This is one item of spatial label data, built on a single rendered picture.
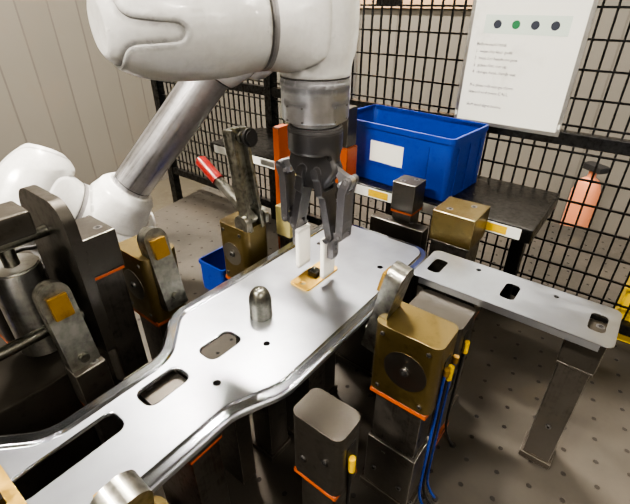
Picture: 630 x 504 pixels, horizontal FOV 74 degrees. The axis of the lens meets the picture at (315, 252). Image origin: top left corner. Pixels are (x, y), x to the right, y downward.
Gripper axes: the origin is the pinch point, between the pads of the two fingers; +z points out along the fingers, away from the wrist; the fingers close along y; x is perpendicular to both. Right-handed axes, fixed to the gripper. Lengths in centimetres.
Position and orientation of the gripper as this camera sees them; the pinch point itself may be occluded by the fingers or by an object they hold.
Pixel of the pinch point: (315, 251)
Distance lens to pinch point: 66.7
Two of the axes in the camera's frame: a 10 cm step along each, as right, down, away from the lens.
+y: 7.9, 3.2, -5.3
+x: 6.2, -4.0, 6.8
